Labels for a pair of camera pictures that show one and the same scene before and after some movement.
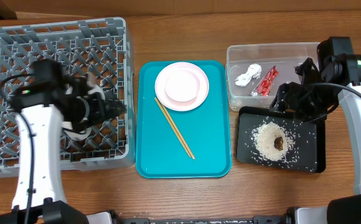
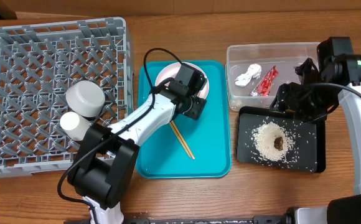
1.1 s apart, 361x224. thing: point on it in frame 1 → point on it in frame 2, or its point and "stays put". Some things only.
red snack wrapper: [263, 88] stays put
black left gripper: [104, 109] → [196, 109]
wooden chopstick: [178, 130] stays put
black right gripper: [285, 99] stays put
